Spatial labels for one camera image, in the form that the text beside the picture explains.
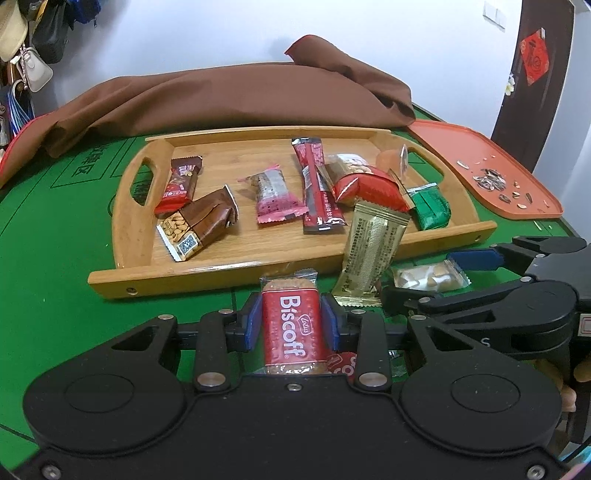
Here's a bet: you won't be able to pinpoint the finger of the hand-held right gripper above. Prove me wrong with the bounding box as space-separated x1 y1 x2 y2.
445 235 586 274
381 279 577 330

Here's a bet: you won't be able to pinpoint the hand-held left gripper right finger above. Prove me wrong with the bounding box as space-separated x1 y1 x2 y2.
320 294 476 389

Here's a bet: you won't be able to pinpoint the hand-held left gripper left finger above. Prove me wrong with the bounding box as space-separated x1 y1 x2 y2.
111 293 266 393

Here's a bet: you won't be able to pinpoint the red biscuit packet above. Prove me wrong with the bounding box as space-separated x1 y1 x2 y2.
325 352 361 381
259 268 329 376

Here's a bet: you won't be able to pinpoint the white candy packet blue edges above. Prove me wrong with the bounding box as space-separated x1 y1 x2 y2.
392 259 471 292

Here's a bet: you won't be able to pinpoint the green snack packet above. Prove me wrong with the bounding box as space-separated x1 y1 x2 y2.
402 183 452 232

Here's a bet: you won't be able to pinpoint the gold snack packet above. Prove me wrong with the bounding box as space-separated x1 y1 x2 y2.
331 198 411 309

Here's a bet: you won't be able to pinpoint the brown almond bar packet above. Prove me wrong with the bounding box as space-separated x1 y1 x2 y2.
157 185 240 263

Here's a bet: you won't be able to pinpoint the jelly cup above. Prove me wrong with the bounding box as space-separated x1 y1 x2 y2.
375 144 409 178

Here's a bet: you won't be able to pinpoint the pink snack packet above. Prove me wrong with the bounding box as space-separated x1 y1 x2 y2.
237 162 310 227

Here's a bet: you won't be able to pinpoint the wooden tray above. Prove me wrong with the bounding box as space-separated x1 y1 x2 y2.
88 126 498 301

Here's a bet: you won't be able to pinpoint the red brown chocolate packet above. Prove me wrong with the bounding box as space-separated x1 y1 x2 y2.
154 157 204 219

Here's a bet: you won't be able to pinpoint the person's right hand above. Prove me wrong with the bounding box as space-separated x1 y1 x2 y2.
536 359 591 414

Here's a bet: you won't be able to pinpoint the pile of sunflower seeds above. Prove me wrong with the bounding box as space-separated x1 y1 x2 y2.
455 157 550 213

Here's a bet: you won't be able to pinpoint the orange plastic board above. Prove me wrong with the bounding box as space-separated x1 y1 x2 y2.
406 120 564 220

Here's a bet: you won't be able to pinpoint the red peanut packet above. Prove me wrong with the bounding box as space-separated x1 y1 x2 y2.
323 153 411 213

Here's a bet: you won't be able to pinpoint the long dark red bar packet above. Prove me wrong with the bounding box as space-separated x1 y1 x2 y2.
291 137 348 235

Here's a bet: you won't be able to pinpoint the dark brown door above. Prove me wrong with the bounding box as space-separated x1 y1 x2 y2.
489 0 578 174

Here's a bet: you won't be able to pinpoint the red diamond poster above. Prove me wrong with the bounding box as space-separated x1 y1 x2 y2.
518 28 550 86

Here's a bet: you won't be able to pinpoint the brown cloth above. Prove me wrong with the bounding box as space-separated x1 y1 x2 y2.
0 34 415 185

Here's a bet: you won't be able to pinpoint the white small pouch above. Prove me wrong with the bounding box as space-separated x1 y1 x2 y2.
18 46 54 92

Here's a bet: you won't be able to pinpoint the black bag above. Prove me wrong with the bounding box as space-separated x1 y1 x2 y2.
30 0 77 64

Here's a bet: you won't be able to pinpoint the blue bag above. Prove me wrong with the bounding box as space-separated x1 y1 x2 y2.
69 0 102 24

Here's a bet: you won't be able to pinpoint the beige cap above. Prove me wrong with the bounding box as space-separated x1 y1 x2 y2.
0 0 28 63

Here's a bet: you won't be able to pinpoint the white wall switch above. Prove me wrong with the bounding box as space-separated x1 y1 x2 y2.
482 0 508 31

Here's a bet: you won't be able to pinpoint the blue cords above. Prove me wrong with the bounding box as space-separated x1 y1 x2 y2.
7 88 35 134

